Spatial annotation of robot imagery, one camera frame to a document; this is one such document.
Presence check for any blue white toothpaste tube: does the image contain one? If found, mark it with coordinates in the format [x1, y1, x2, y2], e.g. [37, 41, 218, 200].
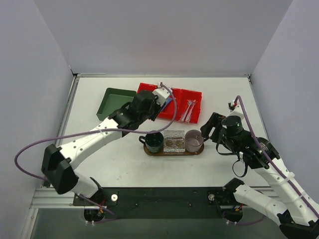
[162, 98, 172, 111]

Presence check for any lilac mug black handle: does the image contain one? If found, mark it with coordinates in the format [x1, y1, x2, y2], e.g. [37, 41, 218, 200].
[185, 129, 204, 153]

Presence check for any dark green mug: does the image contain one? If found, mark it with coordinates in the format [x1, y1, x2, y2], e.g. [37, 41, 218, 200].
[139, 132, 164, 154]

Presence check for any clear acrylic toothbrush holder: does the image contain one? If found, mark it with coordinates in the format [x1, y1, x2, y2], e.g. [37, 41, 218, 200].
[163, 130, 185, 153]

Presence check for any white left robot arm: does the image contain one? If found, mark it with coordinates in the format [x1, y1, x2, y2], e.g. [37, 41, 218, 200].
[41, 87, 170, 205]

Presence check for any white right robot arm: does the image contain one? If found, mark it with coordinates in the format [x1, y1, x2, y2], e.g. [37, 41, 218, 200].
[200, 113, 319, 239]

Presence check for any red compartment tray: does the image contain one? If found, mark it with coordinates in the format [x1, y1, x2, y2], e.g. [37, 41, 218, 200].
[137, 83, 202, 124]

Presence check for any oval wooden tray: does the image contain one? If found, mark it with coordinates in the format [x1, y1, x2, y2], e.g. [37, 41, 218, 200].
[144, 143, 204, 157]

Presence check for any green plastic bin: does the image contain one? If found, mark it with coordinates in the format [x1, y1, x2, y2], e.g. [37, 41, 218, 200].
[96, 88, 137, 121]

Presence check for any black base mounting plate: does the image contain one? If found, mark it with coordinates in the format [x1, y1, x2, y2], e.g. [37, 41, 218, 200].
[73, 187, 243, 222]

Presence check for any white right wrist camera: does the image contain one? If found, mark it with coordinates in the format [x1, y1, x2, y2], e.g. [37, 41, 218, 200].
[228, 100, 244, 120]

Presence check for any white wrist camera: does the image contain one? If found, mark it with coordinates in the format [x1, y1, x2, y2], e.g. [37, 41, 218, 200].
[152, 82, 172, 107]
[228, 100, 244, 120]

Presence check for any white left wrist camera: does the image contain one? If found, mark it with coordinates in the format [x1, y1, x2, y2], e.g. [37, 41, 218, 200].
[152, 82, 172, 107]

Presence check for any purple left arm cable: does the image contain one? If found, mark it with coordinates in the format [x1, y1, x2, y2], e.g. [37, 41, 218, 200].
[14, 83, 178, 224]

